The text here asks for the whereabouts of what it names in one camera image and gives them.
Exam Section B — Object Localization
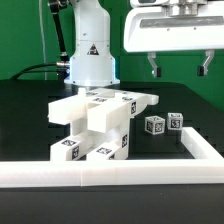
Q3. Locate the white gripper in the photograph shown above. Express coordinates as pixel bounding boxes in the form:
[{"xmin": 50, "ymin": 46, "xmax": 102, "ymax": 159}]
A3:
[{"xmin": 124, "ymin": 0, "xmax": 224, "ymax": 78}]

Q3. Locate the white tagged cube nut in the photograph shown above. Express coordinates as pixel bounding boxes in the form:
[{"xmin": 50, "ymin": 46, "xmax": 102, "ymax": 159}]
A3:
[
  {"xmin": 145, "ymin": 116, "xmax": 165, "ymax": 135},
  {"xmin": 167, "ymin": 113, "xmax": 183, "ymax": 130}
]

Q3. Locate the white chair seat part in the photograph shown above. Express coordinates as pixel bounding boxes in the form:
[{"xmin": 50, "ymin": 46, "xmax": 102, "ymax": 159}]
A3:
[{"xmin": 70, "ymin": 88, "xmax": 131, "ymax": 160}]

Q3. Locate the white chair back part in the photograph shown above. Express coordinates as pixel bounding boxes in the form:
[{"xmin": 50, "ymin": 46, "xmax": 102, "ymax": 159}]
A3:
[{"xmin": 48, "ymin": 88, "xmax": 159, "ymax": 133}]

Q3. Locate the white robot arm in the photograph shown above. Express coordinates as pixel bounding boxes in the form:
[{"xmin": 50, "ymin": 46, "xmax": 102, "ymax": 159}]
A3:
[{"xmin": 65, "ymin": 0, "xmax": 224, "ymax": 87}]

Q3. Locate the white U-shaped obstacle frame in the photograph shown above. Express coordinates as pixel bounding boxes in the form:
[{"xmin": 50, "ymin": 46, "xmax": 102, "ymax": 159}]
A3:
[{"xmin": 0, "ymin": 127, "xmax": 224, "ymax": 188}]

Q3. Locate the black cable with connector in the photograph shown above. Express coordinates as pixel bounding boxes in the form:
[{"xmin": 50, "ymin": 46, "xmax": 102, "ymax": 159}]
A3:
[{"xmin": 9, "ymin": 0, "xmax": 72, "ymax": 81}]

